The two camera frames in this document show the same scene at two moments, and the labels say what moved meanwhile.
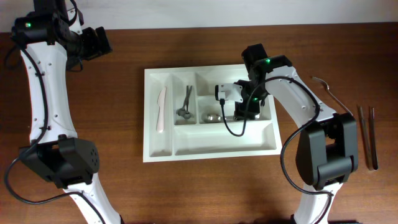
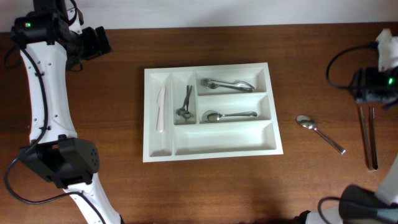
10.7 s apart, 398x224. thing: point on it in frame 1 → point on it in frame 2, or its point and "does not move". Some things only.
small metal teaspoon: x=187 y=115 does not move
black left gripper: x=96 y=47 does not move
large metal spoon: x=212 y=117 does not move
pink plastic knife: x=161 y=103 does not move
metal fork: x=327 y=87 → x=206 y=83
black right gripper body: x=250 y=99 → x=373 y=88
